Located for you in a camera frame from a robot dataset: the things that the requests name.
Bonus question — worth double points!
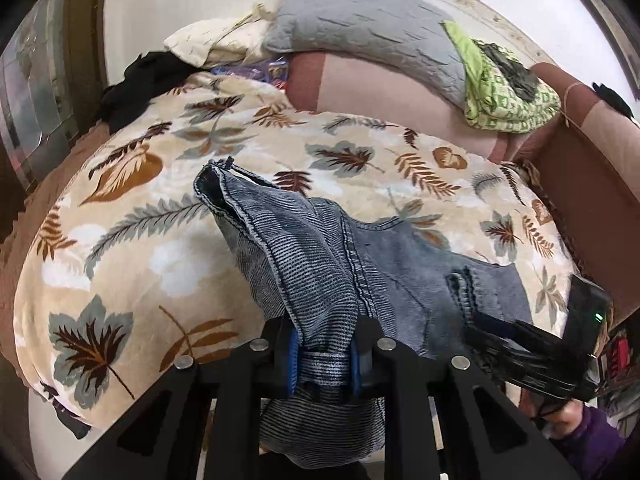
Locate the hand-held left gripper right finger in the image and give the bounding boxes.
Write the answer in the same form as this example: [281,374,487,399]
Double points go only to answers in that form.
[350,317,568,480]

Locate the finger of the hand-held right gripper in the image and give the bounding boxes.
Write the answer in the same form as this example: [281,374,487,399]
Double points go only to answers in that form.
[467,312,571,358]
[470,337,596,402]

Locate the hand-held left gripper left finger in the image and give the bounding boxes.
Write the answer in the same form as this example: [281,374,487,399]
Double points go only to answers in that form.
[60,317,301,480]

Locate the blue denim pants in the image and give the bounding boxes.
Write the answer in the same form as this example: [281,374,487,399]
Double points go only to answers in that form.
[192,157,536,468]

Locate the person's right forearm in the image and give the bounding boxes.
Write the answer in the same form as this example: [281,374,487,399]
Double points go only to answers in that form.
[547,406,628,480]

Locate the person's right hand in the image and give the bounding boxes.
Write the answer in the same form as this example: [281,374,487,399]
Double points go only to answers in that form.
[532,400,586,436]

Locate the leaf print blanket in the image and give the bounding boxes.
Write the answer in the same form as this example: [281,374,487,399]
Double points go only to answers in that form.
[0,71,576,441]

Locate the small black item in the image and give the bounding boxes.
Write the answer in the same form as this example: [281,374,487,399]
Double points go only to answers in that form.
[591,81,635,118]

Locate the green patterned blanket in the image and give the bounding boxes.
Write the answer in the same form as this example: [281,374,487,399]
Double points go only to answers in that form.
[444,20,562,135]

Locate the dark olive cloth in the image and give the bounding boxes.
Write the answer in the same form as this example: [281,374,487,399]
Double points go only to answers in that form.
[480,42,541,103]

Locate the pink and brown sofa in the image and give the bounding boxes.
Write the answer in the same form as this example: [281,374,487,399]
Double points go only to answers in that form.
[285,52,640,331]

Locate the purple colourful packet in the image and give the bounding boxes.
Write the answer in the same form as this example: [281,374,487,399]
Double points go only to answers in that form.
[210,60,291,92]

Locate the black cloth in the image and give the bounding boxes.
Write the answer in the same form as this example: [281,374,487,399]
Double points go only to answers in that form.
[97,51,193,133]

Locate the cream patterned pillow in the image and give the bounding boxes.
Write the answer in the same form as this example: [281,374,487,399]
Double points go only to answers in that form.
[164,2,276,68]

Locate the grey quilted pillow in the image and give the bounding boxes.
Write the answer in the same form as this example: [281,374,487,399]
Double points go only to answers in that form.
[262,0,468,111]

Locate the wooden door with glass panel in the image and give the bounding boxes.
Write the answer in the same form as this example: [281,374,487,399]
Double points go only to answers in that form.
[0,0,108,241]

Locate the tan cord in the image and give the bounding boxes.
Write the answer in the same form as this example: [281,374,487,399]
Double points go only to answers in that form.
[561,81,586,128]

